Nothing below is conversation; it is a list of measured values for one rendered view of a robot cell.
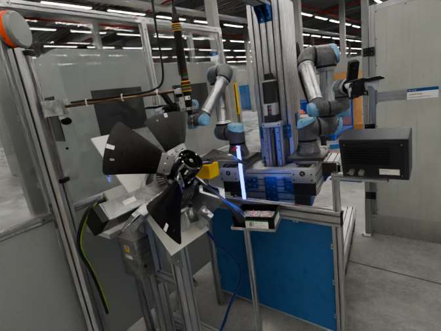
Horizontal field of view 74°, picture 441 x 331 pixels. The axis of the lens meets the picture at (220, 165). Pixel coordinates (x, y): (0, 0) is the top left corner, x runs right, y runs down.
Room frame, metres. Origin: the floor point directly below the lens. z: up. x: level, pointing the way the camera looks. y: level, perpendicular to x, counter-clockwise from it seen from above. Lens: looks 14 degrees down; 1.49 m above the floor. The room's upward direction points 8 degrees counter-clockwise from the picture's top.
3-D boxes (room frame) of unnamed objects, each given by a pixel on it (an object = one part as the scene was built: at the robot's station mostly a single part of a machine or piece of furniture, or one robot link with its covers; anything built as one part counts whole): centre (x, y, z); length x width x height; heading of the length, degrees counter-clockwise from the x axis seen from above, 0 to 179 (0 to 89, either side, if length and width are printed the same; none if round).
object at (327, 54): (1.83, -0.71, 1.41); 0.15 x 0.12 x 0.55; 86
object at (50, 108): (1.43, 0.73, 1.53); 0.10 x 0.07 x 0.09; 86
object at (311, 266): (1.60, -0.20, 0.45); 0.82 x 0.02 x 0.66; 51
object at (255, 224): (1.43, -0.15, 0.85); 0.22 x 0.17 x 0.07; 67
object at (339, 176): (1.27, -0.61, 1.04); 0.24 x 0.03 x 0.03; 51
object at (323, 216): (1.60, -0.20, 0.82); 0.90 x 0.04 x 0.08; 51
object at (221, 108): (2.20, -0.07, 1.41); 0.15 x 0.12 x 0.55; 34
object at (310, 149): (1.84, -0.57, 1.09); 0.15 x 0.15 x 0.10
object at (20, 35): (1.44, 0.82, 1.88); 0.16 x 0.07 x 0.16; 176
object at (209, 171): (1.85, 0.11, 1.02); 0.16 x 0.10 x 0.11; 51
